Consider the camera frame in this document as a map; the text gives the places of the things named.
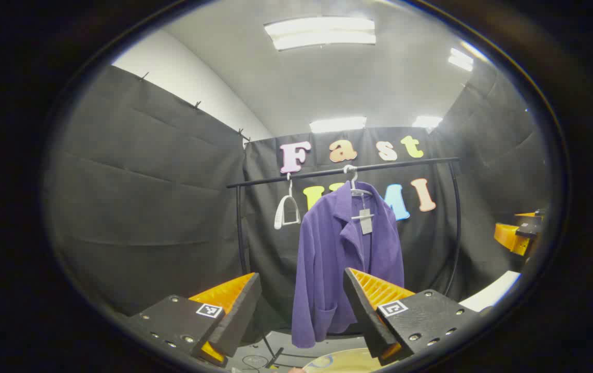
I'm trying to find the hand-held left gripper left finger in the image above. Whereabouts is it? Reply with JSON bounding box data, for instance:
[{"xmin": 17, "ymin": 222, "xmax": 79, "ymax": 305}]
[{"xmin": 120, "ymin": 272, "xmax": 263, "ymax": 368}]

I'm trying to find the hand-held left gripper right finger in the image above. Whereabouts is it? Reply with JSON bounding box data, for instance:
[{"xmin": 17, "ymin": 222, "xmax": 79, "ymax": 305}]
[{"xmin": 343, "ymin": 267, "xmax": 481, "ymax": 366}]

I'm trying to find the purple knit cardigan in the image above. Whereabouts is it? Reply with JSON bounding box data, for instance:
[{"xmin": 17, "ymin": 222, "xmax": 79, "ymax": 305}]
[{"xmin": 291, "ymin": 181, "xmax": 406, "ymax": 349}]

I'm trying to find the white plastic hanger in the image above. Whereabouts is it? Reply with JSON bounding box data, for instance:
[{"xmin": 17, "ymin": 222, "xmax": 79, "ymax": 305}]
[
  {"xmin": 343, "ymin": 164, "xmax": 375, "ymax": 221},
  {"xmin": 274, "ymin": 174, "xmax": 301, "ymax": 230}
]

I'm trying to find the black metal clothes rack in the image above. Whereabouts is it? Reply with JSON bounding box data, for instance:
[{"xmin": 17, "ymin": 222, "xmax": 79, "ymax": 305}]
[{"xmin": 226, "ymin": 157, "xmax": 462, "ymax": 368}]

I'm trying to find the white flat panel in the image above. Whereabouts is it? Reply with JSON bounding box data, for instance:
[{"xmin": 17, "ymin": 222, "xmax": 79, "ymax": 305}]
[{"xmin": 459, "ymin": 270, "xmax": 522, "ymax": 312}]

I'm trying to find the black backdrop cloth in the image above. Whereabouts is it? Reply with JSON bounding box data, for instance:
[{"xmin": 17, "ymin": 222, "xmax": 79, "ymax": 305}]
[{"xmin": 42, "ymin": 54, "xmax": 553, "ymax": 345}]

